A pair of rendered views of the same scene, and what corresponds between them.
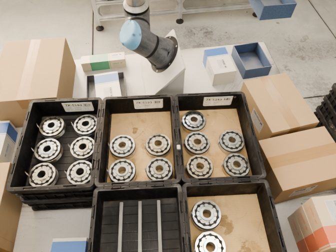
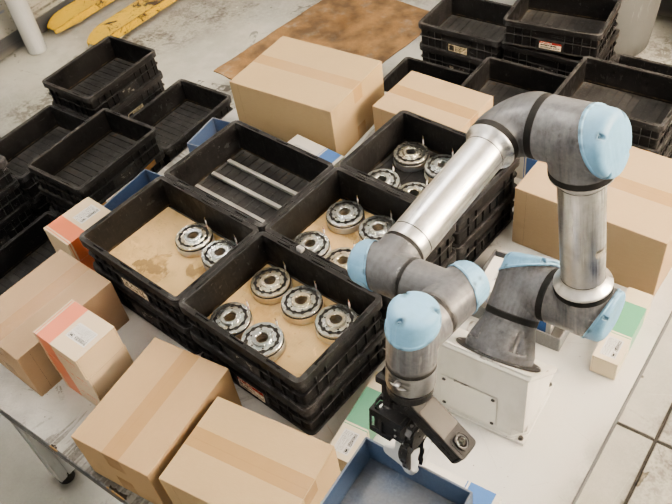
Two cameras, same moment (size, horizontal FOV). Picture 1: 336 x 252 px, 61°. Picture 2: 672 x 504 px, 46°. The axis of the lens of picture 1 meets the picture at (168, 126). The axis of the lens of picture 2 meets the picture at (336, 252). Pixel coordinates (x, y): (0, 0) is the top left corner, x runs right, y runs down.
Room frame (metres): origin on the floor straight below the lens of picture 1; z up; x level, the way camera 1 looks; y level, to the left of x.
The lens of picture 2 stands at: (1.62, -0.85, 2.30)
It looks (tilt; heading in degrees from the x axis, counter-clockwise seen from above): 46 degrees down; 140
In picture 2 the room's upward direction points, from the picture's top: 9 degrees counter-clockwise
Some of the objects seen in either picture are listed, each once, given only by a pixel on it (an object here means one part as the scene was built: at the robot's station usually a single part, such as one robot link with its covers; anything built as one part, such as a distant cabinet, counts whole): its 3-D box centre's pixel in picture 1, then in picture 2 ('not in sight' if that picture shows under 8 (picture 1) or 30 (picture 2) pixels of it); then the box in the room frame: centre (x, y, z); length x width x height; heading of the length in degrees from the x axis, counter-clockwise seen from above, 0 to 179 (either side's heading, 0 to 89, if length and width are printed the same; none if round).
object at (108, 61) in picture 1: (103, 61); (621, 332); (1.19, 0.36, 0.73); 0.24 x 0.06 x 0.06; 99
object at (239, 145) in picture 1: (231, 140); (262, 339); (0.59, -0.26, 0.86); 0.10 x 0.10 x 0.01
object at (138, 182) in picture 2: not in sight; (144, 203); (-0.18, -0.08, 0.74); 0.20 x 0.15 x 0.07; 100
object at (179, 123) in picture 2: not in sight; (184, 145); (-0.82, 0.46, 0.31); 0.40 x 0.30 x 0.34; 98
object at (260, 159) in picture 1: (215, 133); (279, 303); (0.59, -0.19, 0.92); 0.40 x 0.30 x 0.02; 3
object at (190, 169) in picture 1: (199, 166); (270, 281); (0.48, -0.12, 0.86); 0.10 x 0.10 x 0.01
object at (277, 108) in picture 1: (274, 111); (253, 480); (0.80, -0.50, 0.78); 0.30 x 0.22 x 0.16; 15
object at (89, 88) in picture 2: not in sight; (115, 109); (-1.22, 0.41, 0.37); 0.40 x 0.30 x 0.45; 98
